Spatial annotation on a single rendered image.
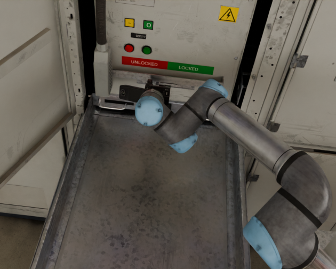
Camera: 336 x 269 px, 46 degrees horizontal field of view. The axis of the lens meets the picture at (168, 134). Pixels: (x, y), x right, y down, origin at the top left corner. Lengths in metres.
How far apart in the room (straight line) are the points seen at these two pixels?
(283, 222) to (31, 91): 0.86
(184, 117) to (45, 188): 1.05
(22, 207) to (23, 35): 1.16
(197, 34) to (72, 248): 0.76
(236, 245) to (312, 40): 0.65
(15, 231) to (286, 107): 1.52
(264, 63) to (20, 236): 1.53
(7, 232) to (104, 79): 1.21
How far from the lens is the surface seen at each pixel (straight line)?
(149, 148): 1.44
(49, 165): 1.84
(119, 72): 1.40
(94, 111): 1.56
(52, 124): 1.52
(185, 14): 1.29
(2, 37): 1.18
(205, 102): 1.09
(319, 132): 1.57
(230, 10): 1.29
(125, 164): 1.39
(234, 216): 1.31
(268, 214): 0.91
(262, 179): 1.76
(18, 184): 2.03
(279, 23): 1.27
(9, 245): 2.26
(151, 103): 1.05
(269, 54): 1.33
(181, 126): 1.09
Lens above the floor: 1.93
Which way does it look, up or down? 47 degrees down
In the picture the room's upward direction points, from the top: 7 degrees clockwise
